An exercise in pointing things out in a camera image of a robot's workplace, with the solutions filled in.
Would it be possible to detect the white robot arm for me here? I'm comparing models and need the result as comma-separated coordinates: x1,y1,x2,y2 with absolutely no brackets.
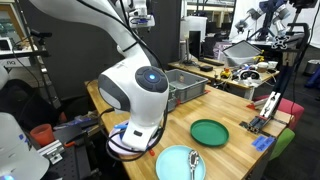
30,0,169,151

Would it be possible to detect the dark blue plate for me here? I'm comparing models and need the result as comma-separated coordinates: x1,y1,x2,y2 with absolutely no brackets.
119,130,125,140

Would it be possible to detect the dark green plate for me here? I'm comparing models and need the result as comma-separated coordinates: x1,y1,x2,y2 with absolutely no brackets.
190,119,229,147

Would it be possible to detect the lavender plate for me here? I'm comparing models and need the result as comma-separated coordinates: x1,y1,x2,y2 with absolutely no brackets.
107,128,158,157

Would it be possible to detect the light blue plate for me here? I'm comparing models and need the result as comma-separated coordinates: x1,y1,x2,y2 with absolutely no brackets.
156,145,192,180

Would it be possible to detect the silver spoon on light plate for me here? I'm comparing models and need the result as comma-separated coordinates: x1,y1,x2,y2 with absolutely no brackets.
188,150,199,180

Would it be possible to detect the grey plastic bin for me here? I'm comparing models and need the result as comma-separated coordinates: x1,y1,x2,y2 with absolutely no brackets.
166,69,208,111

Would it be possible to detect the orange plastic cup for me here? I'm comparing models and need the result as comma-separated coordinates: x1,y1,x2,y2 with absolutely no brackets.
30,124,55,147

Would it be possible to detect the blue handled spoon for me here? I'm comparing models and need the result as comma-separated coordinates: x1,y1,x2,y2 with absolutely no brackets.
114,124,128,129

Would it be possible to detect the red handled knife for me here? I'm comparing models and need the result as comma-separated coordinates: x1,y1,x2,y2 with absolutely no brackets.
149,149,155,156

